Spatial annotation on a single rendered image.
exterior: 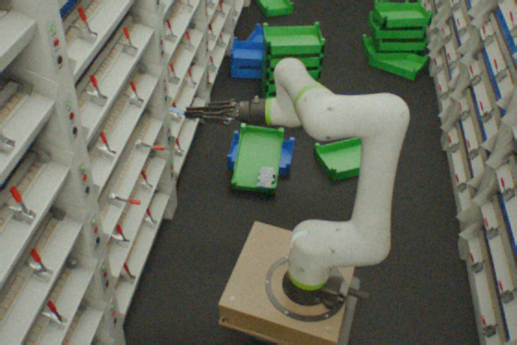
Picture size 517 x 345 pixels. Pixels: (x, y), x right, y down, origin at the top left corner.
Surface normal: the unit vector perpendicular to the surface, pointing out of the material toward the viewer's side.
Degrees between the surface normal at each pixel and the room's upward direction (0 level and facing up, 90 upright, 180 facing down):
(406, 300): 0
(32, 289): 21
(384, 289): 0
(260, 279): 2
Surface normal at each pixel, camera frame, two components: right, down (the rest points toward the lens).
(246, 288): 0.05, -0.79
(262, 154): -0.06, -0.42
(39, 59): -0.16, 0.61
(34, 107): 0.37, -0.69
